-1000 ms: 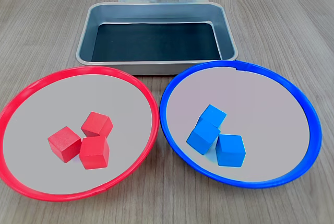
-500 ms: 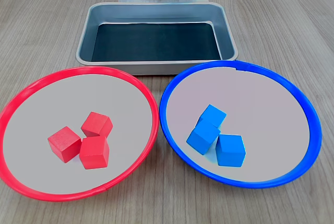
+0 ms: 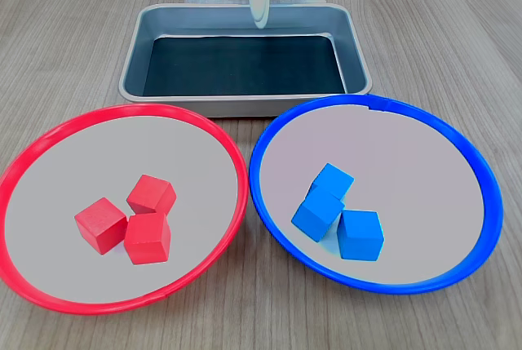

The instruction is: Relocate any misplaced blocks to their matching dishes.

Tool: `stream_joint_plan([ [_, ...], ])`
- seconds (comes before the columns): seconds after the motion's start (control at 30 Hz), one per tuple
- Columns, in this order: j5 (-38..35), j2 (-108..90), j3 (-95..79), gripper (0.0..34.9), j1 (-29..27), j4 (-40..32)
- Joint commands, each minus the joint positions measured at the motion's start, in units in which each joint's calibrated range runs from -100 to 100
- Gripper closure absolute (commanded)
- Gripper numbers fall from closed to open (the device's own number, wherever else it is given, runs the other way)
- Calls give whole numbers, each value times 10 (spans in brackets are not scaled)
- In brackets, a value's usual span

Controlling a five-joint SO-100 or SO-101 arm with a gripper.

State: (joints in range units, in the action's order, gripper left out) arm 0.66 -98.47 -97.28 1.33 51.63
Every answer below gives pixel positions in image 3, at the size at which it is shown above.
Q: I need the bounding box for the red cube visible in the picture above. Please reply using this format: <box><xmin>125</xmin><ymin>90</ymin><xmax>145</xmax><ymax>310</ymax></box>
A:
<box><xmin>126</xmin><ymin>174</ymin><xmax>177</xmax><ymax>215</ymax></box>
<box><xmin>74</xmin><ymin>197</ymin><xmax>128</xmax><ymax>256</ymax></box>
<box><xmin>124</xmin><ymin>211</ymin><xmax>171</xmax><ymax>265</ymax></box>

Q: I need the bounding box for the blue cube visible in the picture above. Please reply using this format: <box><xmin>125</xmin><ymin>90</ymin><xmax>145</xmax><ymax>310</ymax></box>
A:
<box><xmin>337</xmin><ymin>210</ymin><xmax>385</xmax><ymax>262</ymax></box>
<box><xmin>309</xmin><ymin>162</ymin><xmax>355</xmax><ymax>201</ymax></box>
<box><xmin>291</xmin><ymin>188</ymin><xmax>346</xmax><ymax>243</ymax></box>

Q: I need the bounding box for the black mat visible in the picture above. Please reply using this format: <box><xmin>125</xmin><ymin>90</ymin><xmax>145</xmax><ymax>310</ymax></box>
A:
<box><xmin>142</xmin><ymin>34</ymin><xmax>347</xmax><ymax>97</ymax></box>

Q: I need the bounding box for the steel tray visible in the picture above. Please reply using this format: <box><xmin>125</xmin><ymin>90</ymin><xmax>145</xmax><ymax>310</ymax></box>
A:
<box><xmin>117</xmin><ymin>2</ymin><xmax>374</xmax><ymax>118</ymax></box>

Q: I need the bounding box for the red-rimmed white plate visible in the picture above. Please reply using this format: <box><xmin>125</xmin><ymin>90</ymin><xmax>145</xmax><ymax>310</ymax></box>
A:
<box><xmin>0</xmin><ymin>103</ymin><xmax>250</xmax><ymax>317</ymax></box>

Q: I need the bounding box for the blue-rimmed white plate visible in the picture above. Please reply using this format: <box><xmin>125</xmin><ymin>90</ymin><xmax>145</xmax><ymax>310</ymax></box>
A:
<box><xmin>249</xmin><ymin>94</ymin><xmax>505</xmax><ymax>296</ymax></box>

